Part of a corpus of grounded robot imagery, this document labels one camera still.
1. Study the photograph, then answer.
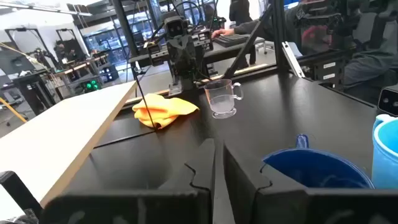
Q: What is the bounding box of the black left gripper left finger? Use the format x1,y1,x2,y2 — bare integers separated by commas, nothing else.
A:
39,138,216,224

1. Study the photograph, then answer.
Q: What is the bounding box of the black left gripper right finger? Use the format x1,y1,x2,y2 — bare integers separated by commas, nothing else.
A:
223,142,398,224

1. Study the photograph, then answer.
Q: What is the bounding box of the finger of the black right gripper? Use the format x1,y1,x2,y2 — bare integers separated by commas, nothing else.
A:
167,37,183,76
182,37,198,76

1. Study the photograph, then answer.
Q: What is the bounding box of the dark blue mug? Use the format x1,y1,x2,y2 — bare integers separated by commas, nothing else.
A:
262,133,376,190

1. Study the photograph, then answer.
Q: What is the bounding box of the light blue mug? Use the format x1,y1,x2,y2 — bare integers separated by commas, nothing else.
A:
371,113,398,190

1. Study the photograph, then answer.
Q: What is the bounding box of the wooden shelf with black legs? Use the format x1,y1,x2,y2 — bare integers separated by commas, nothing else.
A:
0,62,158,220

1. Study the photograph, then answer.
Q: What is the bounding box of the person's hand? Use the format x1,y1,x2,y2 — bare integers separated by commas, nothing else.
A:
211,28,235,40

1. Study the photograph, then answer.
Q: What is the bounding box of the black desk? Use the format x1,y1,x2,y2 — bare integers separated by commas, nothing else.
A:
198,36,267,68

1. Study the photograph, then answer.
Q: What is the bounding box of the black keyboard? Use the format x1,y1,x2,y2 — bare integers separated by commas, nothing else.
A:
214,33,250,48

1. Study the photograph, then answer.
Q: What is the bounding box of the orange cloth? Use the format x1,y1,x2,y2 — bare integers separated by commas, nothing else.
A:
132,93,200,130

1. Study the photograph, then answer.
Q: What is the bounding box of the black box with green lights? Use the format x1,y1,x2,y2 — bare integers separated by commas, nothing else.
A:
79,77,103,94

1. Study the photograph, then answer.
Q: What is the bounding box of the black metal beam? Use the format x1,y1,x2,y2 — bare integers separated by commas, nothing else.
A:
297,46,357,91

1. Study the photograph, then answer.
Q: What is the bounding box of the black equipment cart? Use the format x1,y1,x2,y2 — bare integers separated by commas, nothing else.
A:
12,71,57,116

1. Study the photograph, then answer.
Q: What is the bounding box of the yellow bar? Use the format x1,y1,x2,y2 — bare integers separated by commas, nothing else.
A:
0,96,28,124

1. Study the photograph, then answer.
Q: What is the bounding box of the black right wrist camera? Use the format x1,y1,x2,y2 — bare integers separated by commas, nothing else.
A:
164,16,188,39

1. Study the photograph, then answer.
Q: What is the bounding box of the black rig frame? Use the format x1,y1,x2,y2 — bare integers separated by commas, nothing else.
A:
111,0,287,80

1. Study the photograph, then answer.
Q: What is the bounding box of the black table-level camera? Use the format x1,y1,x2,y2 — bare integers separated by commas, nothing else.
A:
377,86,398,117

